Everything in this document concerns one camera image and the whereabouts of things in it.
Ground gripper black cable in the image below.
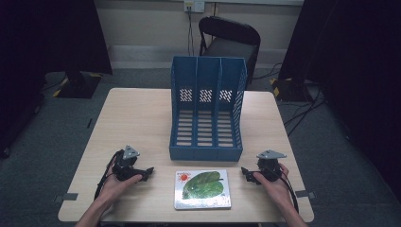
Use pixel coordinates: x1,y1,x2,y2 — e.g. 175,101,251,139
94,149,125,201
277,173,301,214

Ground black socket cable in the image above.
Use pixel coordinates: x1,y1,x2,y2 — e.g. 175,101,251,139
186,9,196,57

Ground person's left hand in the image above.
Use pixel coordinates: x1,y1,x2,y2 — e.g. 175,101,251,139
97,174,144,207

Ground dark curtain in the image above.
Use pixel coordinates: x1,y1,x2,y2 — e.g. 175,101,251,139
278,0,401,202

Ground blue three-slot file rack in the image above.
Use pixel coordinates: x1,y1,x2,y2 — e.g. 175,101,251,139
168,55,248,163

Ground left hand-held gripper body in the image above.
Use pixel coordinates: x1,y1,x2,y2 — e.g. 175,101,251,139
111,145,149,183

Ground black stand base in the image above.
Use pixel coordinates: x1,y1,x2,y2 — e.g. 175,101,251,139
52,71,104,100
269,77,318,103

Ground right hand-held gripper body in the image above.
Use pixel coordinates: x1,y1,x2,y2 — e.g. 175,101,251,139
247,148,288,183

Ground black folding chair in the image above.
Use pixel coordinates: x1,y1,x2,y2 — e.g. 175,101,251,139
198,15,262,87

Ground grey tape strip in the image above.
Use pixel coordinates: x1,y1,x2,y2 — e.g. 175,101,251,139
295,189,317,200
54,192,79,203

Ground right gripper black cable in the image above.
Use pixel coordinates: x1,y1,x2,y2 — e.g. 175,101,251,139
277,173,301,214

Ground white wall socket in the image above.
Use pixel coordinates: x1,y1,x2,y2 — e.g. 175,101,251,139
183,0,206,14

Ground person's right hand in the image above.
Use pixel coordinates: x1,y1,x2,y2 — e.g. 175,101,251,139
253,163,293,207

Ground black floor cables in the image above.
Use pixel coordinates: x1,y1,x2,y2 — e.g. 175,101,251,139
283,85,327,138

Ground green leaf picture book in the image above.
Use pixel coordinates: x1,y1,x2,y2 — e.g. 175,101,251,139
173,169,233,211

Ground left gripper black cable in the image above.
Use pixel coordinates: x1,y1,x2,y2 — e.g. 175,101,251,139
94,149,125,201

